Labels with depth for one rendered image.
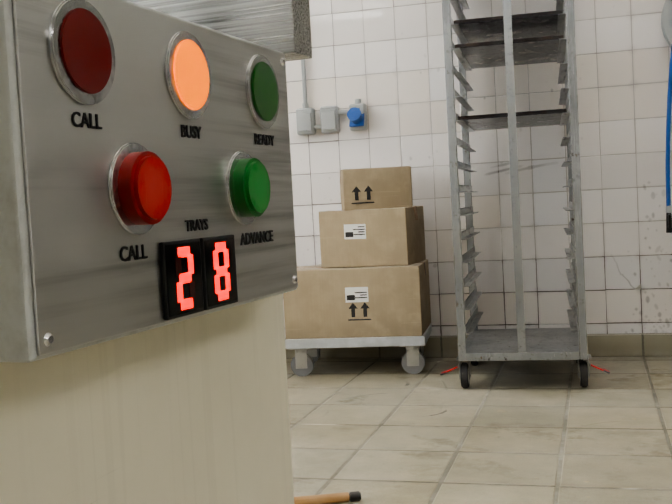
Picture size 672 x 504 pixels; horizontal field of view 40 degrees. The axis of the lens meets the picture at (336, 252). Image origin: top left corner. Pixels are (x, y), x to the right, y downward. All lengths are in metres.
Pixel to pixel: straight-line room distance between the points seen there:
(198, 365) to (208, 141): 0.12
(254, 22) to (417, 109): 3.80
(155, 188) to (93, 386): 0.09
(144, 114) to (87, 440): 0.14
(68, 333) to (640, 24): 4.06
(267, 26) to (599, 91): 3.76
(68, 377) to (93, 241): 0.07
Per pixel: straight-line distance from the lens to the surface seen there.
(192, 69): 0.44
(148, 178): 0.38
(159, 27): 0.42
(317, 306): 3.98
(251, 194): 0.46
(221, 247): 0.45
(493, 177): 4.29
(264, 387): 0.57
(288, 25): 0.56
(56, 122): 0.35
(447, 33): 3.59
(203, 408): 0.50
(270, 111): 0.51
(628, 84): 4.29
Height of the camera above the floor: 0.75
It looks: 3 degrees down
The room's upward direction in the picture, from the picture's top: 3 degrees counter-clockwise
